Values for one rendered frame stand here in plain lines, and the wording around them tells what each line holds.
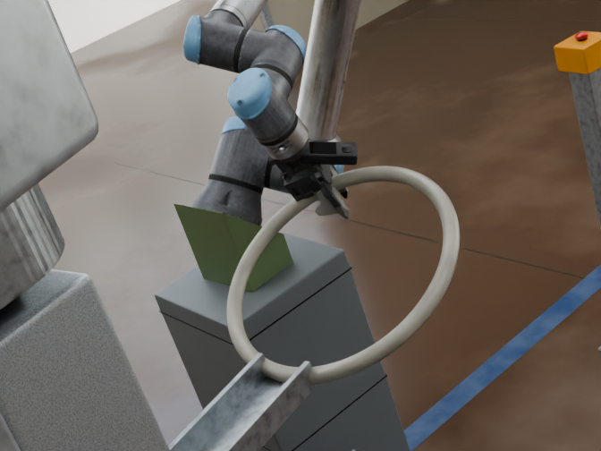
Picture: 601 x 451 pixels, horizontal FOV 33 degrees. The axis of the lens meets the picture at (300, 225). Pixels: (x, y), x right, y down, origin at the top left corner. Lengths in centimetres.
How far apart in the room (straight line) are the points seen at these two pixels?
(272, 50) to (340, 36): 57
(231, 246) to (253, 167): 22
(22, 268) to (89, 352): 16
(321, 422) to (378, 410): 21
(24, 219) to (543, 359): 255
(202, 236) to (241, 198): 16
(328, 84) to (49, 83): 207
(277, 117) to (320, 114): 69
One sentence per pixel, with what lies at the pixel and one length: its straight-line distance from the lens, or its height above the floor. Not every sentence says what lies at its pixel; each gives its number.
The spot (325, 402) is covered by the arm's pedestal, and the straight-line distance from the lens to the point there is 284.
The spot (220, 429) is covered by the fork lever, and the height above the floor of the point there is 109.
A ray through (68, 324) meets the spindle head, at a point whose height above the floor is 151.
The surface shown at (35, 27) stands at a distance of 53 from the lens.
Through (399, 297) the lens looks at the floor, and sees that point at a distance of 416.
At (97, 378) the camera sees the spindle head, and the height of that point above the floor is 142.
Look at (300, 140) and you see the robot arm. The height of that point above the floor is 141.
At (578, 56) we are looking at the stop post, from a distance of 305.
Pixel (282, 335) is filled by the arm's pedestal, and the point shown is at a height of 74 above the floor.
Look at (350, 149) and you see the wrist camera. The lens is 202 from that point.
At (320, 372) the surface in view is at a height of 112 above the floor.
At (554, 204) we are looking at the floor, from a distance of 456.
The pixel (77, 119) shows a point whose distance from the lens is 54.
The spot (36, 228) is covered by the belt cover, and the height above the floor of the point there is 164.
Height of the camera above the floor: 208
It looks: 24 degrees down
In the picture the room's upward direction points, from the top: 19 degrees counter-clockwise
